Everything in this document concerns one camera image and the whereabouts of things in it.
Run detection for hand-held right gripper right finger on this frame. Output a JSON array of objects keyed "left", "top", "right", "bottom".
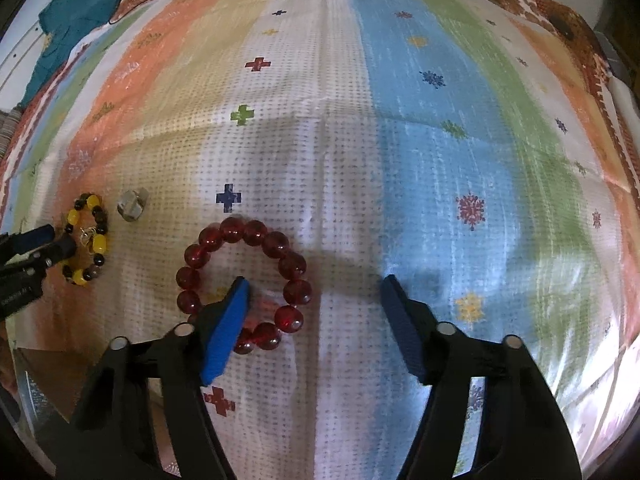
[{"left": 380, "top": 274, "right": 585, "bottom": 480}]

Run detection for teal garment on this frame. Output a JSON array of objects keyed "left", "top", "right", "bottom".
[{"left": 22, "top": 0, "right": 127, "bottom": 107}]

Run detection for small grey ring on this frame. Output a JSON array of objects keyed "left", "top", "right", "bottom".
[{"left": 116, "top": 187, "right": 150, "bottom": 222}]

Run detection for colourful striped mat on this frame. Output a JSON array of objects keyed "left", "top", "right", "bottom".
[{"left": 0, "top": 0, "right": 640, "bottom": 480}]

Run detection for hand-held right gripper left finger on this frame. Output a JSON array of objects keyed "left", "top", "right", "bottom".
[{"left": 74, "top": 275, "right": 252, "bottom": 480}]

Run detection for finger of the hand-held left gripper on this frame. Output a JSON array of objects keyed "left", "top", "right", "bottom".
[
  {"left": 0, "top": 223, "right": 57, "bottom": 262},
  {"left": 0, "top": 236, "right": 77, "bottom": 282}
]

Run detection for white headboard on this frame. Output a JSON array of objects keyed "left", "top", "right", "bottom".
[{"left": 0, "top": 14, "right": 52, "bottom": 112}]

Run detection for red bead bracelet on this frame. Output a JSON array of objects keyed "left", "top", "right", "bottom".
[{"left": 175, "top": 216, "right": 314, "bottom": 356}]

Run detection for grey striped pillow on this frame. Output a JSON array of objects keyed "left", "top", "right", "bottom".
[{"left": 0, "top": 109, "right": 22, "bottom": 157}]

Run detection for yellow and black bead bracelet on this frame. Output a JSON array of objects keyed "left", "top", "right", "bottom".
[{"left": 61, "top": 191, "right": 112, "bottom": 287}]

